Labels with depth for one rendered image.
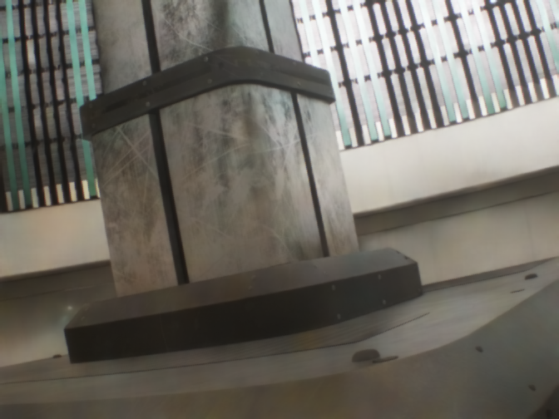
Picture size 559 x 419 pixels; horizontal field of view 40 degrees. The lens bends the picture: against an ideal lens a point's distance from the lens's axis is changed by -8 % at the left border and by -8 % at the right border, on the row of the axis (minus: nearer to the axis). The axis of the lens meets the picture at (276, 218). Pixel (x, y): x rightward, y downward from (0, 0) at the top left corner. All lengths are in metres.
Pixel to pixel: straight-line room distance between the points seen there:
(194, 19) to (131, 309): 0.20
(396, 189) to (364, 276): 0.77
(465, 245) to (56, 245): 0.67
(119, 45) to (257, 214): 0.17
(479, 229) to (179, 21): 0.89
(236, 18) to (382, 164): 0.77
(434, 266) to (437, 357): 1.13
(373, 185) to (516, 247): 0.26
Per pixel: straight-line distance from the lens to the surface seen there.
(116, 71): 0.58
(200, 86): 0.52
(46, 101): 1.33
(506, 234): 1.34
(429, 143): 1.28
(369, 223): 1.39
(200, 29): 0.54
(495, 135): 1.25
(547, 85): 1.22
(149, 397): 0.26
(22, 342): 1.37
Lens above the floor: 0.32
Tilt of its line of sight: 5 degrees up
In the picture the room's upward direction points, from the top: 11 degrees counter-clockwise
